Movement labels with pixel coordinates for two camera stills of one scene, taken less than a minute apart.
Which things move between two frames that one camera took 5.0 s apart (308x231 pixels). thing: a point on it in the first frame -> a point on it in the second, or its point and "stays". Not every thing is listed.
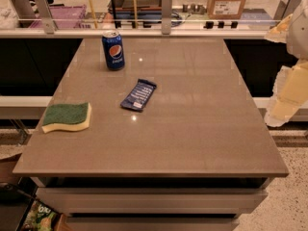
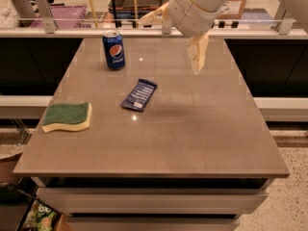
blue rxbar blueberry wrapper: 139,95 stays
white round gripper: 298,33 -> 187,13
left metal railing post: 44,11 stays
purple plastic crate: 77,12 stays
